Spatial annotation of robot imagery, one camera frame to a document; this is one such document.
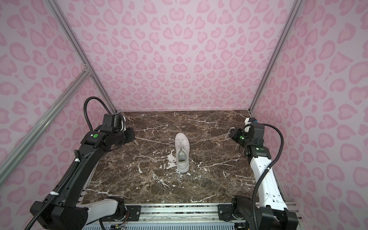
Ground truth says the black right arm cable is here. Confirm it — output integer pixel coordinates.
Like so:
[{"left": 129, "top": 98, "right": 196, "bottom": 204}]
[{"left": 251, "top": 123, "right": 285, "bottom": 230}]

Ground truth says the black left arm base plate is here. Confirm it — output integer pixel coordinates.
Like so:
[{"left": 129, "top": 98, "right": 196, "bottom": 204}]
[{"left": 113, "top": 205, "right": 141, "bottom": 221}]

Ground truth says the corner frame post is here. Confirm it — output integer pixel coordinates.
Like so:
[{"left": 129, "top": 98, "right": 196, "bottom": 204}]
[
  {"left": 248, "top": 0, "right": 305, "bottom": 117},
  {"left": 45, "top": 0, "right": 117, "bottom": 113}
]

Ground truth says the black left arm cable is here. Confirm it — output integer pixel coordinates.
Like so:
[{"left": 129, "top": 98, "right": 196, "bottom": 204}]
[{"left": 83, "top": 96, "right": 112, "bottom": 131}]

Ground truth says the white sneaker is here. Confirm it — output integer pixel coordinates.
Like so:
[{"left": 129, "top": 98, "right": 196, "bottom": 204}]
[{"left": 175, "top": 133, "right": 190, "bottom": 173}]

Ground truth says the white shoelace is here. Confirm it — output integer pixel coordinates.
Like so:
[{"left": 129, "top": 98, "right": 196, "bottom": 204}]
[{"left": 134, "top": 132, "right": 230, "bottom": 147}]

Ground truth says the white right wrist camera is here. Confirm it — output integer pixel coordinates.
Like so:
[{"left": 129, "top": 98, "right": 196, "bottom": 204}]
[{"left": 244, "top": 117, "right": 258, "bottom": 129}]

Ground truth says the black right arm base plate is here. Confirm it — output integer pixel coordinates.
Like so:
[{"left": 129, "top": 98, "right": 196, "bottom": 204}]
[{"left": 217, "top": 204, "right": 236, "bottom": 222}]

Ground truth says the right corner frame post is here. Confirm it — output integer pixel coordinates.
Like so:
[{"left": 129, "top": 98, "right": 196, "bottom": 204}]
[{"left": 248, "top": 0, "right": 305, "bottom": 117}]

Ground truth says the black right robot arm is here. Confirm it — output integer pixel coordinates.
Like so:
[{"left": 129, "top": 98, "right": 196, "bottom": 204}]
[{"left": 229, "top": 118, "right": 299, "bottom": 230}]

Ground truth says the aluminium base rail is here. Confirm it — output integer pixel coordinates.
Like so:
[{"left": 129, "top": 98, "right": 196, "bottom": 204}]
[{"left": 77, "top": 202, "right": 305, "bottom": 230}]

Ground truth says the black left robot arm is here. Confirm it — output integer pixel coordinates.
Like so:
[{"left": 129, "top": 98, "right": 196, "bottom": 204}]
[{"left": 25, "top": 114, "right": 135, "bottom": 230}]

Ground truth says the left corner frame post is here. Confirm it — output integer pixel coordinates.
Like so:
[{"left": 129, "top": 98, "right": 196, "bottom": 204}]
[{"left": 45, "top": 0, "right": 117, "bottom": 113}]

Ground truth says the aluminium diagonal frame strut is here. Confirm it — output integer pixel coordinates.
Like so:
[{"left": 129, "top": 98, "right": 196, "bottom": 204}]
[{"left": 1, "top": 68, "right": 90, "bottom": 185}]

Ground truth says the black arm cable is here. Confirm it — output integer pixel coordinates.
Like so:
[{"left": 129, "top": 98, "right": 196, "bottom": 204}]
[
  {"left": 251, "top": 123, "right": 285, "bottom": 230},
  {"left": 83, "top": 96, "right": 112, "bottom": 131}
]

